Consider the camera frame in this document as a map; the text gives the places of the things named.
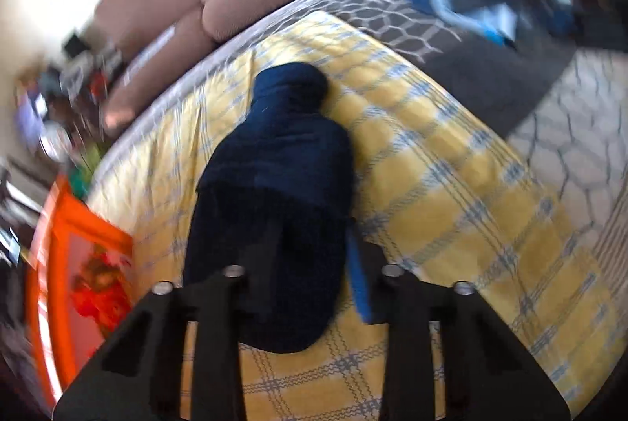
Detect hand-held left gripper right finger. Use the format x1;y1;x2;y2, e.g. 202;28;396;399
346;227;572;421

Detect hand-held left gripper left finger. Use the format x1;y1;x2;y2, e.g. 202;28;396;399
51;220;285;421

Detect navy knit cloth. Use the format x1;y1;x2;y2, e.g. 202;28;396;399
183;62;356;353

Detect orange plastic basket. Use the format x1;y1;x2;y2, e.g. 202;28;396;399
24;173;135;409

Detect yellow plaid cloth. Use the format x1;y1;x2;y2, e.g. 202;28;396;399
86;11;619;421

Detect grey patterned blanket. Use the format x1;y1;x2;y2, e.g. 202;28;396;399
98;0;628;402

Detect brown sofa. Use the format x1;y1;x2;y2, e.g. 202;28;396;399
93;0;442;137

